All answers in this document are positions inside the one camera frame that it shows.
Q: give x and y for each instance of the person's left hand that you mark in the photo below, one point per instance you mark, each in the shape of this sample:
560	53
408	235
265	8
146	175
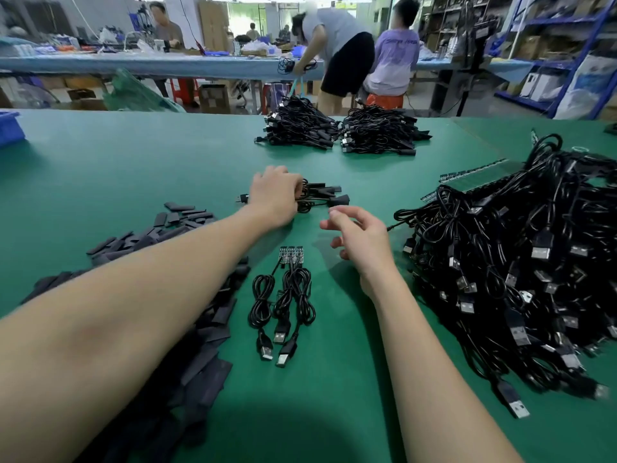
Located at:
275	195

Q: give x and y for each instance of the person's right hand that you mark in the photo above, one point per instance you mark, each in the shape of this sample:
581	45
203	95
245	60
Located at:
364	246

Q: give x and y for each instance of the pile of black sleeve strips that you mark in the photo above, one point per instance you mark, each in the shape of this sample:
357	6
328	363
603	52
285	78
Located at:
183	381

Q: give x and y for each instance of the person's left forearm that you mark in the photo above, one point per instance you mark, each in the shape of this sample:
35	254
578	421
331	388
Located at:
116	323

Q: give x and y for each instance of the person's right forearm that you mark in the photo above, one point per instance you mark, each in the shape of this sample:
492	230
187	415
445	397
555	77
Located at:
434	381

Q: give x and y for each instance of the small upright cardboard box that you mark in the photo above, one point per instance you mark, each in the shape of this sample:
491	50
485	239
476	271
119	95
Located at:
215	97

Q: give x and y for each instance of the green circuit board panel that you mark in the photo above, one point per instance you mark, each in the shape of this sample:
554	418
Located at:
472	171

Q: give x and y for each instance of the orange plastic stool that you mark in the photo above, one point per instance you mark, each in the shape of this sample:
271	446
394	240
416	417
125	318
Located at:
386	102

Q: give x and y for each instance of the green plastic bag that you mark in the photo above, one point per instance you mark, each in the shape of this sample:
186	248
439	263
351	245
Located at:
140	96

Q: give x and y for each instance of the long blue work table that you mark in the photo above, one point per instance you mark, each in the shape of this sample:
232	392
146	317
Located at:
116	64

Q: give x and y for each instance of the black tripod stand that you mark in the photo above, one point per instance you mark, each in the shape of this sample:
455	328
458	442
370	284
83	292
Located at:
472	48

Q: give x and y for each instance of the blue plastic bin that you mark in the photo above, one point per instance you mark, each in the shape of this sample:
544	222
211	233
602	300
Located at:
10	128

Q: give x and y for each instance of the white plastic bag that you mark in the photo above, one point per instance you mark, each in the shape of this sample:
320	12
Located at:
588	87

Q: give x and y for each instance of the blue metal shelving rack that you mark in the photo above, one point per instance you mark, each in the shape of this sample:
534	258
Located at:
569	33

